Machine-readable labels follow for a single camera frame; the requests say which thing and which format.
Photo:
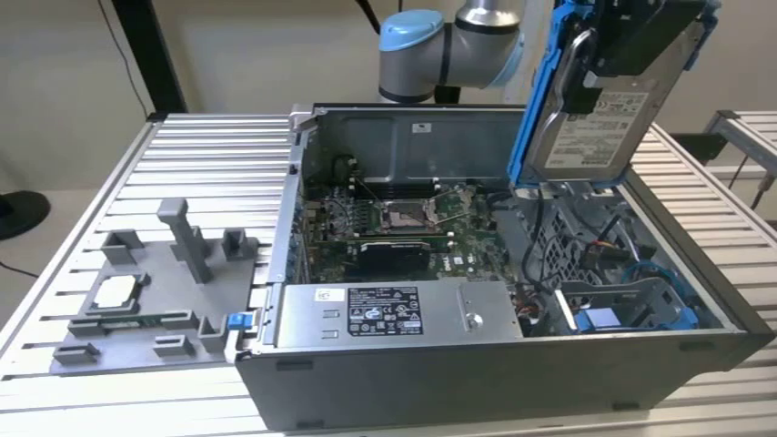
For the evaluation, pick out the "silver CPU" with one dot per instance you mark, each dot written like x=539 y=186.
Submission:
x=117 y=292

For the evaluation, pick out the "black round stand base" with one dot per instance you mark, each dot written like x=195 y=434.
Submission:
x=22 y=214

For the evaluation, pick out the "thin metal locking lever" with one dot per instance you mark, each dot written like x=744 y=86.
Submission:
x=372 y=190

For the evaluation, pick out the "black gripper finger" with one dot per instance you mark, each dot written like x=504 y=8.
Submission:
x=584 y=98

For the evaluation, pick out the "CPU socket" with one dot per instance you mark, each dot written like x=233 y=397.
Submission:
x=406 y=217

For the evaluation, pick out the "black table bracket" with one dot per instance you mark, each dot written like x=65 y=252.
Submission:
x=699 y=145

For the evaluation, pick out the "grey parts rack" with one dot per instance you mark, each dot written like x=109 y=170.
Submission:
x=170 y=296

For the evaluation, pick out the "silver power supply unit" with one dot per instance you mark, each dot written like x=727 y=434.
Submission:
x=486 y=302

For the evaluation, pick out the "hard disk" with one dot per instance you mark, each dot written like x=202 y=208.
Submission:
x=598 y=136

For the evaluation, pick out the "black graphics card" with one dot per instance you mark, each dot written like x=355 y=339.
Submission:
x=391 y=259

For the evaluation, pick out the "black metal post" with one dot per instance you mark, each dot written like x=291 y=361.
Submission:
x=153 y=54

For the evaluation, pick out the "dark grey PC case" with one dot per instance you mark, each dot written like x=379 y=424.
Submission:
x=426 y=391

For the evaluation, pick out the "grey disk bay cage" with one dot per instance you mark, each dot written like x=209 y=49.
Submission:
x=607 y=291

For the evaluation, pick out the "aluminium side table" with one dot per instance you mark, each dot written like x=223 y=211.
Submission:
x=754 y=132

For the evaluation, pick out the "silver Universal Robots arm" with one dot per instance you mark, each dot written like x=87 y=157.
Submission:
x=412 y=59

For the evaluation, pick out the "small blue drive carrier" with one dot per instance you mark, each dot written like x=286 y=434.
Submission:
x=598 y=318

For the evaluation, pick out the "green motherboard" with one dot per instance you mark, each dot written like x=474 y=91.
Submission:
x=480 y=255

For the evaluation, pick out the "blue case latch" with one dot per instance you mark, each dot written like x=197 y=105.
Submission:
x=239 y=320

